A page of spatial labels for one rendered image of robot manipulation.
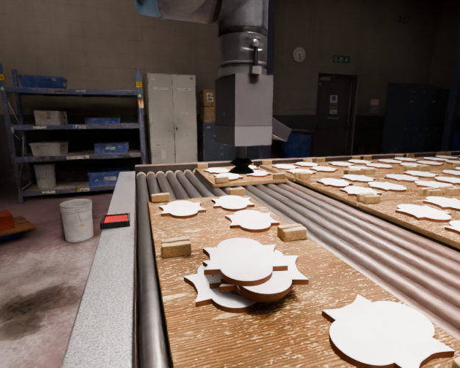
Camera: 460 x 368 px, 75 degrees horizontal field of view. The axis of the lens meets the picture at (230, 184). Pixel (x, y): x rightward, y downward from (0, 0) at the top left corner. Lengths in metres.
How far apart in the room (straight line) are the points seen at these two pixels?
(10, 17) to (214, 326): 5.82
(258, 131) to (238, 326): 0.28
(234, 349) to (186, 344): 0.06
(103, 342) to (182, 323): 0.11
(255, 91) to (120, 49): 5.37
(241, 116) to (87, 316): 0.38
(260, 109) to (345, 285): 0.32
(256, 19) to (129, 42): 5.36
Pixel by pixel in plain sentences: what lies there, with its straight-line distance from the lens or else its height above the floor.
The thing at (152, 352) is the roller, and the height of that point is 0.92.
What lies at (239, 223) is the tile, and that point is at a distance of 0.77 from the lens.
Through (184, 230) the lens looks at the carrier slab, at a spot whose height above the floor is 0.94.
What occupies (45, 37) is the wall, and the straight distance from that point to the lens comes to 5.89.
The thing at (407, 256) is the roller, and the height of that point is 0.92.
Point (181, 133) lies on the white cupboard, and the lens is 5.22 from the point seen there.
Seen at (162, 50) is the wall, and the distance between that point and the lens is 5.83.
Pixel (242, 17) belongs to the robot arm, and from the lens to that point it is 0.47.
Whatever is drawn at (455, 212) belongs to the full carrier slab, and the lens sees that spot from 1.11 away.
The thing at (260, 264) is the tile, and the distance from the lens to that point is 0.48.
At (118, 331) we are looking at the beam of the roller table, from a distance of 0.49.
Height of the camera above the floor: 1.21
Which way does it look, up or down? 13 degrees down
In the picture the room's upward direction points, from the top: straight up
